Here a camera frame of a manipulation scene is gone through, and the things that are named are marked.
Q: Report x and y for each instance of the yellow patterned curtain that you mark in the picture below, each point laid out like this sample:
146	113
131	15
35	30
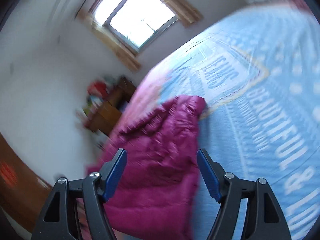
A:
117	52
180	5

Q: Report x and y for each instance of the red gift box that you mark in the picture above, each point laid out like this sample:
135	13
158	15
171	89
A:
97	87

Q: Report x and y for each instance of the brown wooden panel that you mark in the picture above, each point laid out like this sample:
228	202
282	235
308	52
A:
20	197

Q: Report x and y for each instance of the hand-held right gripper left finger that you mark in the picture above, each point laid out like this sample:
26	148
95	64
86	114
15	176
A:
116	172

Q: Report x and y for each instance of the brown wooden desk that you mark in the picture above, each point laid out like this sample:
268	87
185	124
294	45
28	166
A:
107	112

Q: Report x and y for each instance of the magenta quilted down jacket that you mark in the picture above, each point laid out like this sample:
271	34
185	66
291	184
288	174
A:
155	160

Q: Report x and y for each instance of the blue printed bed sheet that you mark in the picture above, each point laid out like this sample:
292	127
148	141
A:
250	130

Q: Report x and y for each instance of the sliding glass window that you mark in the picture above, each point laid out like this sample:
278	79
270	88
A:
140	17

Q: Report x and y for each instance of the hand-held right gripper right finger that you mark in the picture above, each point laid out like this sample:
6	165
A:
207	177

